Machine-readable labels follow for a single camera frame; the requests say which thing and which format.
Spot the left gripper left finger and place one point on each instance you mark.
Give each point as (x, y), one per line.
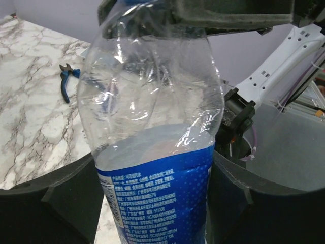
(62, 206)

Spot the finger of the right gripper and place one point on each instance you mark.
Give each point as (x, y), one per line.
(162, 18)

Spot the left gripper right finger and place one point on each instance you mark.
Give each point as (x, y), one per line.
(246, 208)

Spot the crushed blue label bottle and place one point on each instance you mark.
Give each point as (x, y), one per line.
(150, 101)

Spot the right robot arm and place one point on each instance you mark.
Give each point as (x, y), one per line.
(245, 98)

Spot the white network switch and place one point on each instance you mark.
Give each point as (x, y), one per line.
(84, 53)

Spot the blue handled pliers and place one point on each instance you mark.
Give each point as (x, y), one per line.
(66, 71)

